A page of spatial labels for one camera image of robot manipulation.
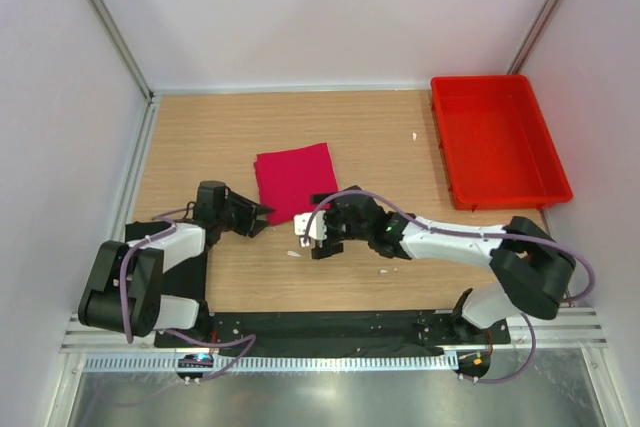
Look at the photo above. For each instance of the slotted grey cable duct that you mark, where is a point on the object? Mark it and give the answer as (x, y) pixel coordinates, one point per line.
(199, 363)

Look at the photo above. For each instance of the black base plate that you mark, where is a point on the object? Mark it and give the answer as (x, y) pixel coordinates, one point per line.
(351, 334)

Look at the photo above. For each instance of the magenta t shirt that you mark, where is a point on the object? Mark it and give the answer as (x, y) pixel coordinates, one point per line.
(288, 179)

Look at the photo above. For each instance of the left aluminium corner post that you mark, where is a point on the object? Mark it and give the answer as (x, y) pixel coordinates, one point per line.
(123, 51)

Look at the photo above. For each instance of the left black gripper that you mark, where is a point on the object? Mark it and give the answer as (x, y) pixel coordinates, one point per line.
(247, 212)

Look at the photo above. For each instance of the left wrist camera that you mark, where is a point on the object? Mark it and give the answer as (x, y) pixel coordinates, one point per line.
(210, 201)

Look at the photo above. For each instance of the right aluminium corner post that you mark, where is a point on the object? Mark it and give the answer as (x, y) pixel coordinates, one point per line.
(541, 22)

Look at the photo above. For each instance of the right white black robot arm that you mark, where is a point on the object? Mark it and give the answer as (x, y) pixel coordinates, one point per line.
(531, 270)

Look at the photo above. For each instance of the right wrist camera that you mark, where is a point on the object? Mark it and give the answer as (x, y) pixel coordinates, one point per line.
(309, 227)

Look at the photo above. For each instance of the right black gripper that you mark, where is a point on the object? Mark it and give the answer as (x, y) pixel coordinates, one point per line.
(334, 248)

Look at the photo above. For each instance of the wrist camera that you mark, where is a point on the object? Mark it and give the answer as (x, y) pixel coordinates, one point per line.
(309, 227)
(210, 201)

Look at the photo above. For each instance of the red plastic bin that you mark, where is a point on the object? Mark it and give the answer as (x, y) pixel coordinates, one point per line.
(496, 147)

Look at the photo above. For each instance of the black folded t shirt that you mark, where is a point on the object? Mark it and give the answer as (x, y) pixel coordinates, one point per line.
(186, 279)

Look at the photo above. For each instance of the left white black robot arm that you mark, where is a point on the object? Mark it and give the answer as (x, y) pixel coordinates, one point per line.
(126, 290)

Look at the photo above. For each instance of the aluminium corner post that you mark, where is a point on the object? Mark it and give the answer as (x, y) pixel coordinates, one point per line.
(123, 51)
(541, 22)

